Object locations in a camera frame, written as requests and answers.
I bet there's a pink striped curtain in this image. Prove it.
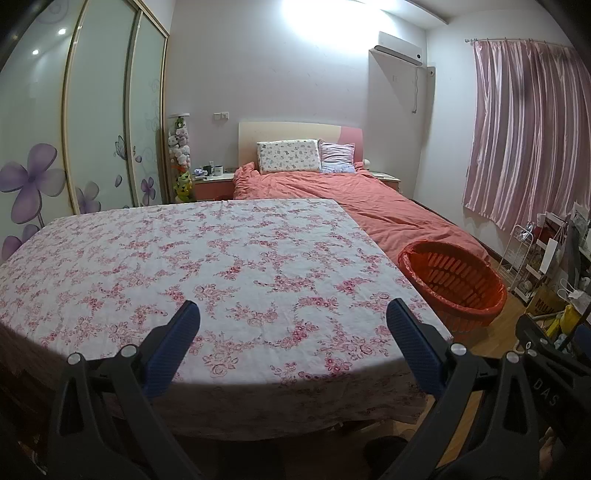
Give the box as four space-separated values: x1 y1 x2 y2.
463 39 585 234

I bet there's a plush toy display tube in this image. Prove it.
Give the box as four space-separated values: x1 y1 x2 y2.
167 114 192 203

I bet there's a pink white nightstand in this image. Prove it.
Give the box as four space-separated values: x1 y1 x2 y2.
191 173 236 201
372 172 402 195

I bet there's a cluttered white shelf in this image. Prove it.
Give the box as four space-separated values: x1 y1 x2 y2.
531 210 583 305

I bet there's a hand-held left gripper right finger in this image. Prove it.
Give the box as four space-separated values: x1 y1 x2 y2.
383 298 543 480

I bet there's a curtain rod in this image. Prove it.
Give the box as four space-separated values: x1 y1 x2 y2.
464 38 546 45

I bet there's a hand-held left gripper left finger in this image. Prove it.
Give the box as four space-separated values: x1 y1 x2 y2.
46 300 206 480

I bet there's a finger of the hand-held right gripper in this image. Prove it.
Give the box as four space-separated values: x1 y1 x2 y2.
515 314 591 374
522 353 591 437

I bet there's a white air conditioner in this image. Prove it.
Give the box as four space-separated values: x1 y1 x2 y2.
378 31 426 68

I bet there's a bed with orange duvet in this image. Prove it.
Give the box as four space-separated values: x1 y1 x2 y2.
232 161 492 266

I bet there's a white floral pillow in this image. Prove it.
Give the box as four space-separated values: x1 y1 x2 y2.
256 139 322 175

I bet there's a white wire rack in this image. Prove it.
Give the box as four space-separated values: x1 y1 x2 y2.
498 224 536 284

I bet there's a yellow object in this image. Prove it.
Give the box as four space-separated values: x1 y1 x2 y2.
547 305 578 337

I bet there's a wardrobe with purple flowers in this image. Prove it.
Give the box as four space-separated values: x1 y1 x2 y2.
0 0 171 264

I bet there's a pink floral tablecloth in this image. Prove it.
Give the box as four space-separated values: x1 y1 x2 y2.
0 198 455 439

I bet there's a cream pink headboard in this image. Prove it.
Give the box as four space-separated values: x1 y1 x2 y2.
238 121 364 174

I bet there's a pink striped pillow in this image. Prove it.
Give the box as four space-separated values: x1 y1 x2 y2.
318 141 357 175

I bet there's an orange plastic basket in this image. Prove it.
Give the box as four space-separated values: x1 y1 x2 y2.
397 240 509 344

